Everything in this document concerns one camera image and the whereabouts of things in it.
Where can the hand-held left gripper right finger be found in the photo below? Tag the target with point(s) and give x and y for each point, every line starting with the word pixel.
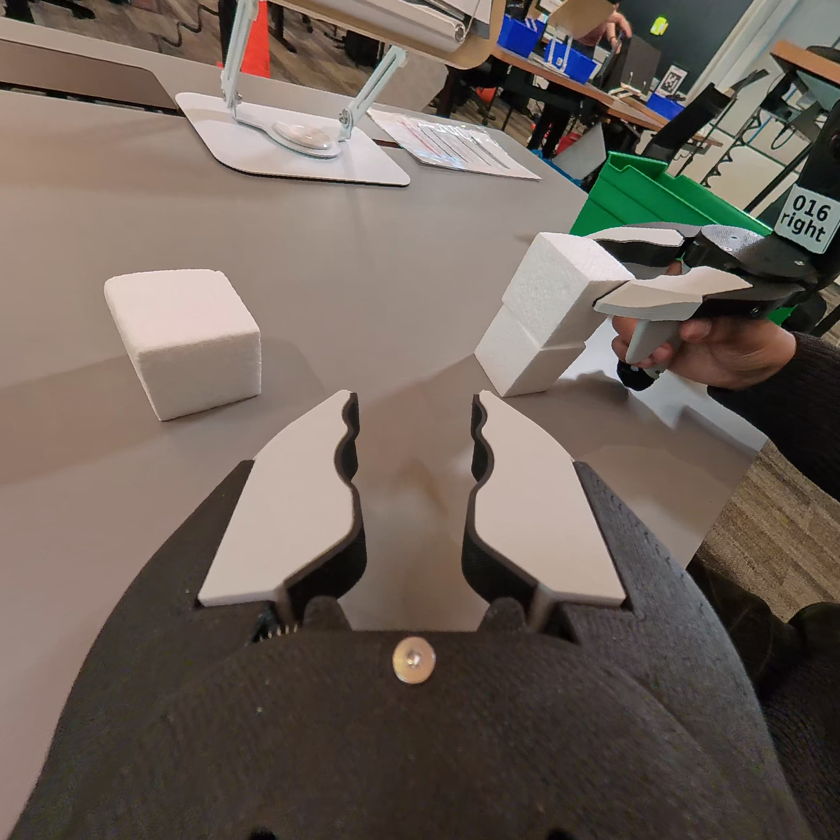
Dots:
pixel 544 512

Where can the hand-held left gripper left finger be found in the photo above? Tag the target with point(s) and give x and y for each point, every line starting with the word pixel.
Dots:
pixel 262 512

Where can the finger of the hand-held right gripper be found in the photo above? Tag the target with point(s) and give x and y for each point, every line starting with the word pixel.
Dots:
pixel 676 292
pixel 649 235

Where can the white foam cube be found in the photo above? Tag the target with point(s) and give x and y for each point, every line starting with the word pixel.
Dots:
pixel 525 361
pixel 558 282
pixel 190 341

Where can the grey desk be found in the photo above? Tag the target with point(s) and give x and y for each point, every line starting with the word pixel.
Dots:
pixel 361 262

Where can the person's right hand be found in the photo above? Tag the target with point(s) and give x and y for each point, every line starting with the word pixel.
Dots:
pixel 735 351

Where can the green plastic bin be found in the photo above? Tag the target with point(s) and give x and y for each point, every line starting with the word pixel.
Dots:
pixel 643 197

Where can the white foam panel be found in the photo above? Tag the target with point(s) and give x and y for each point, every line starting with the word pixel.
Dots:
pixel 584 157

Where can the black stand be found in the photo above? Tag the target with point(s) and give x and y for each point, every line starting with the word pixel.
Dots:
pixel 689 124

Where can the black and white marker sign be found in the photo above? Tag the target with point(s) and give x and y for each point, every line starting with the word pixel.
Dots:
pixel 673 82

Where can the long wooden table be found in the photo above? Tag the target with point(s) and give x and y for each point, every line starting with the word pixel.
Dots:
pixel 590 88

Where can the blue plastic bin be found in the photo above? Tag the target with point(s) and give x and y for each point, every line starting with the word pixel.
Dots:
pixel 577 62
pixel 518 36

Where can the person's leg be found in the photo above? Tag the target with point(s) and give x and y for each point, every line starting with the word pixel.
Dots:
pixel 800 656

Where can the white laptop stand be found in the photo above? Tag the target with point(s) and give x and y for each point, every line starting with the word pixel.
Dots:
pixel 295 164

